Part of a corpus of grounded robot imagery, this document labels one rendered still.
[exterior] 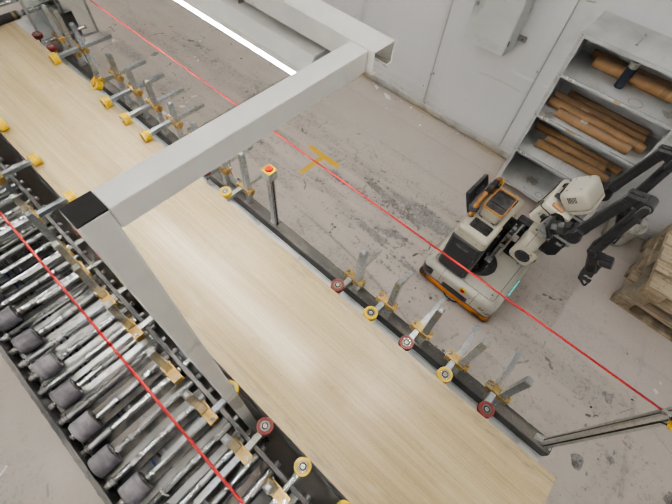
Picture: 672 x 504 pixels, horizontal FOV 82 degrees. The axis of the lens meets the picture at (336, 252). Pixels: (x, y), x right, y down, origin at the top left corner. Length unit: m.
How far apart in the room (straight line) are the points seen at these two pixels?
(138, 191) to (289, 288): 1.68
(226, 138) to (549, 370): 3.17
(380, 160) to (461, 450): 2.93
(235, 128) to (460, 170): 3.77
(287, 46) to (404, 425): 1.69
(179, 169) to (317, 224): 2.98
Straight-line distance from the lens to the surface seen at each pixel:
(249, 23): 1.17
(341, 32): 0.95
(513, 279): 3.39
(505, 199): 2.94
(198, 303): 2.29
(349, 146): 4.30
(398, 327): 2.43
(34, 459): 3.40
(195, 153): 0.67
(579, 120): 3.79
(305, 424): 2.03
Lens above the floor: 2.91
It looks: 58 degrees down
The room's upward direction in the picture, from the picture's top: 7 degrees clockwise
